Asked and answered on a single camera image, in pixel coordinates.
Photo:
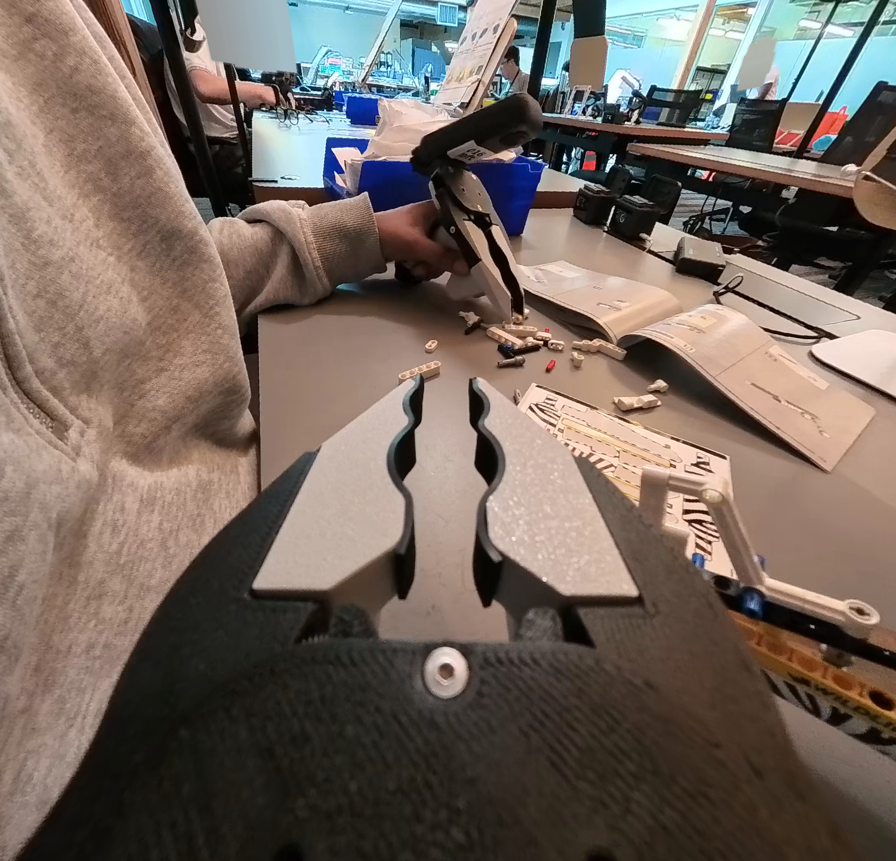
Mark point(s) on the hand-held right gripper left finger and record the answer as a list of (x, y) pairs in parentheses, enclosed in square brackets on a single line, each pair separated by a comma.
[(336, 511)]

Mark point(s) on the black power adapter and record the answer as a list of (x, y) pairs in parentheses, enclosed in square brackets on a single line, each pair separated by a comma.
[(700, 257)]

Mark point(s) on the white flat device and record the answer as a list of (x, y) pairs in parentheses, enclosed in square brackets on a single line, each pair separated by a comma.
[(857, 360)]

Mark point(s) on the poster board on easel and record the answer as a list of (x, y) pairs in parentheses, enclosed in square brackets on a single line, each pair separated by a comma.
[(483, 28)]

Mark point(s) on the black monitor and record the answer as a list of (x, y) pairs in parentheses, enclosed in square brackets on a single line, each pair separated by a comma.
[(589, 5)]

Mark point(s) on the tan curved chair back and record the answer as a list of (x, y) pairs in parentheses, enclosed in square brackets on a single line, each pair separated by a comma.
[(875, 196)]

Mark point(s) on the black metal pole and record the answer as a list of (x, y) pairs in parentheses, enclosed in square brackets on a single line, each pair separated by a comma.
[(182, 91)]

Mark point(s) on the person's left hand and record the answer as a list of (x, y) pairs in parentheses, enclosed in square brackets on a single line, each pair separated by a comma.
[(413, 238)]

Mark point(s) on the long wooden-edged table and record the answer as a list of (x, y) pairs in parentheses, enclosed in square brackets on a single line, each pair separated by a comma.
[(630, 124), (742, 164)]

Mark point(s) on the wooden post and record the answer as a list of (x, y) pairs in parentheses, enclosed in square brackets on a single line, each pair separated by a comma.
[(112, 28)]

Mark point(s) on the black eyeglasses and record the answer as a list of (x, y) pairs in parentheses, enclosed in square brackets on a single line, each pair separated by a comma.
[(301, 115)]

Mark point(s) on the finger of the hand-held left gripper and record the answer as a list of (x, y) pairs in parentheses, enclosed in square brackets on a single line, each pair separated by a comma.
[(479, 266), (500, 238)]

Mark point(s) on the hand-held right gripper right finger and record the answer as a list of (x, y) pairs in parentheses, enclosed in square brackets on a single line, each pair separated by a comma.
[(553, 525)]

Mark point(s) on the white plastic bags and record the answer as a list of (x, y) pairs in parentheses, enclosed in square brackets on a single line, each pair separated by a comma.
[(406, 126)]

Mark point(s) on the person's left forearm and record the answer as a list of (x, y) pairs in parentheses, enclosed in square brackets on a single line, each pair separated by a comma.
[(294, 252)]

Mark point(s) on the leaning display board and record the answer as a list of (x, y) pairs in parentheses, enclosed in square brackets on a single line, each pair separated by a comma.
[(385, 35)]

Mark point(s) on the partly built lego model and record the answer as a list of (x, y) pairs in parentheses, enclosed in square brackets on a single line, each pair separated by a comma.
[(728, 518)]

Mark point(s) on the white five-hole lego beam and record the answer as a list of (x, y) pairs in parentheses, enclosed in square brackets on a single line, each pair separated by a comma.
[(420, 371)]

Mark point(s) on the zebra striped sticker sheet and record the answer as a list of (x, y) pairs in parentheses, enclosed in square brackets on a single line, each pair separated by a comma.
[(595, 434)]

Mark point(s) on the grey neighbouring table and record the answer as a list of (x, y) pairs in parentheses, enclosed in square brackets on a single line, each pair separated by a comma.
[(294, 154)]

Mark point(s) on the person's grey sweatshirt torso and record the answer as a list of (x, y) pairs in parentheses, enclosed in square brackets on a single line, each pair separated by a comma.
[(105, 315)]

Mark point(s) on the cardboard box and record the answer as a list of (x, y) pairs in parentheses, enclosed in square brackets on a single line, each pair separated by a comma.
[(586, 63)]

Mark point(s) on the black office chair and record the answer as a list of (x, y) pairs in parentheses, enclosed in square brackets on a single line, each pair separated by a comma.
[(868, 119), (757, 122), (672, 103)]

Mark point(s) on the blue plastic bin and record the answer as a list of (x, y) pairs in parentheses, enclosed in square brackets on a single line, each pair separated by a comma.
[(420, 185), (362, 108)]

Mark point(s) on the pile of lego pieces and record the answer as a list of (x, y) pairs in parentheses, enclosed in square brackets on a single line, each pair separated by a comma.
[(507, 336)]

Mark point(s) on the black pillar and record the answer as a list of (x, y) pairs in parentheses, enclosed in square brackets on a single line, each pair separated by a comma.
[(547, 28)]

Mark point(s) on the small black device box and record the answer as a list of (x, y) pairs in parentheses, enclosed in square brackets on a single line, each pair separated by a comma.
[(595, 204), (633, 218)]

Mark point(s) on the open instruction booklet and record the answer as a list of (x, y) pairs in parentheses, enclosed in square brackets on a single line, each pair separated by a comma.
[(735, 357)]

